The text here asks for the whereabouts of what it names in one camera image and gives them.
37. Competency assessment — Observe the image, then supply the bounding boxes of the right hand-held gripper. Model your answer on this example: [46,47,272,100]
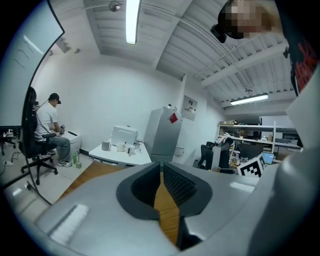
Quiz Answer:
[236,153,267,179]

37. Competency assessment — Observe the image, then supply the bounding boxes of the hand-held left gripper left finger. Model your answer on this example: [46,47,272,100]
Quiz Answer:
[33,161,181,256]

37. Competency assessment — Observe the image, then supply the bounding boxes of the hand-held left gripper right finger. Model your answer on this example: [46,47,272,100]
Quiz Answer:
[163,161,261,256]

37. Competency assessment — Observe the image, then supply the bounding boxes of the laptop with teal screen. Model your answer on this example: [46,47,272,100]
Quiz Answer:
[260,152,276,166]

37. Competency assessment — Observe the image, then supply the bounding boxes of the black grey office chair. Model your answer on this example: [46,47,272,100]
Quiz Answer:
[211,136,237,170]

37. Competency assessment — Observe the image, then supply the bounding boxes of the white shelf rack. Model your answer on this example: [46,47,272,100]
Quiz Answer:
[215,120,304,154]

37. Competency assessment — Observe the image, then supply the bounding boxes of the light grey trousers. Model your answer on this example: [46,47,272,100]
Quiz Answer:
[248,84,320,256]

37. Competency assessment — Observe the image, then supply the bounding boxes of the white side table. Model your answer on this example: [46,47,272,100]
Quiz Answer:
[88,140,154,169]

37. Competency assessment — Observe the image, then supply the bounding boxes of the long ceiling lamp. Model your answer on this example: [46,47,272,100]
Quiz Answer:
[229,92,269,106]
[125,0,139,46]

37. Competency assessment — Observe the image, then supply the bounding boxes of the white low cabinet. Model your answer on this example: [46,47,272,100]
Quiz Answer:
[55,130,83,161]

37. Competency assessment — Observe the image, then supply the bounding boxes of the white printer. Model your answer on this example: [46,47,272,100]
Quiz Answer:
[110,125,139,146]

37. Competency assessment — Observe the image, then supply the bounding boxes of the grey refrigerator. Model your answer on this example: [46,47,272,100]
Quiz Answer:
[143,105,184,163]

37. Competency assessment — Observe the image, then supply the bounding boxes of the black printed t-shirt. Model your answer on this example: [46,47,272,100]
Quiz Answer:
[274,0,320,97]

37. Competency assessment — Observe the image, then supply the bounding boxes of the person's head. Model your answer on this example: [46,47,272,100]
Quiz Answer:
[217,0,277,40]

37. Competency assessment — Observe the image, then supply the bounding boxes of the round ceiling fixture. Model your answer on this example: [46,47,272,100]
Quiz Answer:
[108,0,122,13]

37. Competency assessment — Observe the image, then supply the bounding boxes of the grey wall electrical panel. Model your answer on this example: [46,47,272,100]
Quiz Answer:
[180,94,199,122]

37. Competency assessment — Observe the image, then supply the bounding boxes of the black head-mounted camera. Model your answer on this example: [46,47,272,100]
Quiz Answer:
[209,23,229,44]

